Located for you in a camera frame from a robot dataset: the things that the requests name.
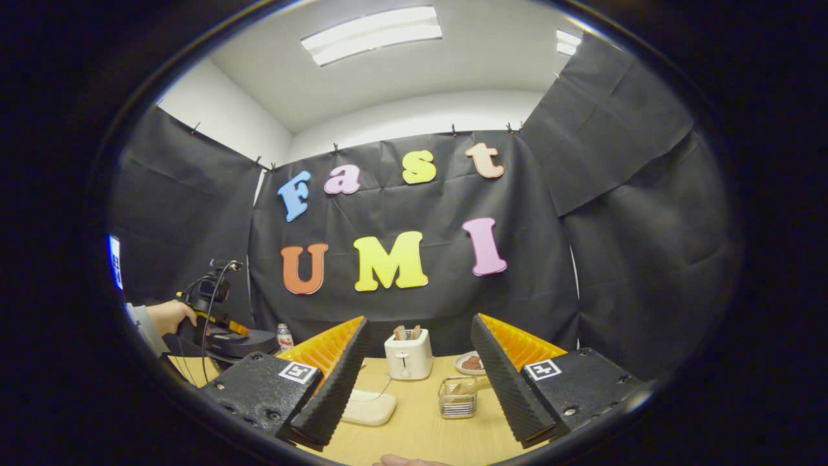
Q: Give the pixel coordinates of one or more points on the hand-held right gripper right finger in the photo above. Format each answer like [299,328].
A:
[504,382]

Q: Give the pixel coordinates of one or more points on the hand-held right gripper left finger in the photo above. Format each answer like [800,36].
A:
[333,388]

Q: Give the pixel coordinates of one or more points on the small clear bottle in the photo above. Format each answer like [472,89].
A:
[285,340]

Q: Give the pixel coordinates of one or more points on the wooden spoon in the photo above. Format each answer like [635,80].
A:
[482,383]

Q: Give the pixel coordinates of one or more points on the red meat piece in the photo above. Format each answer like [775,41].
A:
[473,363]

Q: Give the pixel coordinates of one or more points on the short ceiling light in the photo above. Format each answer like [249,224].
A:
[568,43]

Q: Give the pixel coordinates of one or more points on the brown toast slice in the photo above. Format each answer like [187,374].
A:
[415,332]
[400,332]

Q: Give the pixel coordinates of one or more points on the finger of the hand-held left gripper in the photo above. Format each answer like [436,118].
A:
[226,325]

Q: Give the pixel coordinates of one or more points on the white round plate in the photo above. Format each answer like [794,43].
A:
[460,367]

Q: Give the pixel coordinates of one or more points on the black backdrop cloth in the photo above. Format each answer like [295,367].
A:
[420,304]

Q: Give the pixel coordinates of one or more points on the long ceiling light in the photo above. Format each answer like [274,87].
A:
[372,35]

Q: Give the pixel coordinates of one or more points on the lit monitor screen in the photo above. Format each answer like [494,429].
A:
[115,262]

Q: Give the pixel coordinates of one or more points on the clear container of rice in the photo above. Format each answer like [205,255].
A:
[369,410]

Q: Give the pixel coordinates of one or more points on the white toaster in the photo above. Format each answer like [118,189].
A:
[409,359]

